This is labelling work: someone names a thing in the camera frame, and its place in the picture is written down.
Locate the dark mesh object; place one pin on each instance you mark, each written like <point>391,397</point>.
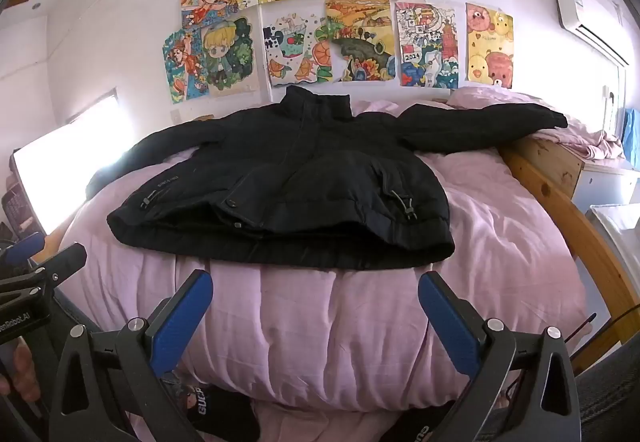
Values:
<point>15,207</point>

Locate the pink duvet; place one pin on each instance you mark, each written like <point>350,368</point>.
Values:
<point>325,322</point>

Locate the pink bears drawing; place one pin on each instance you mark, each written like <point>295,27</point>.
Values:
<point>490,47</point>

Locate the black puffer jacket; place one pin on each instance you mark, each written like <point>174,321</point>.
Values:
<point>310,172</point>

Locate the blue cloth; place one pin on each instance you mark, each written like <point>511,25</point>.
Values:
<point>632,130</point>

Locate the orange fruit drawing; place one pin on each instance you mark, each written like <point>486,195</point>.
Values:
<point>295,47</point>

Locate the white wall socket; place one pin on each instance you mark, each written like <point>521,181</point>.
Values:
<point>175,115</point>

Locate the colourful landscape drawing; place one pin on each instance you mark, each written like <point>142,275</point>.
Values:
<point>360,32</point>

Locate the mermaid drawing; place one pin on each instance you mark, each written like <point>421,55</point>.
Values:
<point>182,67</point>

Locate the tower and buildings drawing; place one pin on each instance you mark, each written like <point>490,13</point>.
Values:
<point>425,42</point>

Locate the black printed slipper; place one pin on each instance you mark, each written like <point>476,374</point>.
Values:
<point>415,431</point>
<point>220,414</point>

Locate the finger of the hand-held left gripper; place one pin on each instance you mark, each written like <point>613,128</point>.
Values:
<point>55,267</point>
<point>22,247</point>

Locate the bright window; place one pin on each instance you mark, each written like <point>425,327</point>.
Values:
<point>65,162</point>

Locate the white air conditioner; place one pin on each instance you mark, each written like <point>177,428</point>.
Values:
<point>590,17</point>

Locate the white cabinet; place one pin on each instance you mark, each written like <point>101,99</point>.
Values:
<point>600,182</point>

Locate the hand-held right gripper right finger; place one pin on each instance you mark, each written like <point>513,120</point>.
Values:
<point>449,322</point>

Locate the person's left hand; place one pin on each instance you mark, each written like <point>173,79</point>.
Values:
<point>24,369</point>

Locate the white plastic box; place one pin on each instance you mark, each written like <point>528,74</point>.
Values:
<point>620,237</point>

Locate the blond boy drawing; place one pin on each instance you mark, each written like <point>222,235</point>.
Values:
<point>225,52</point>

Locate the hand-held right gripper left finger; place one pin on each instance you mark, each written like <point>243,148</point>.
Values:
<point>184,319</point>

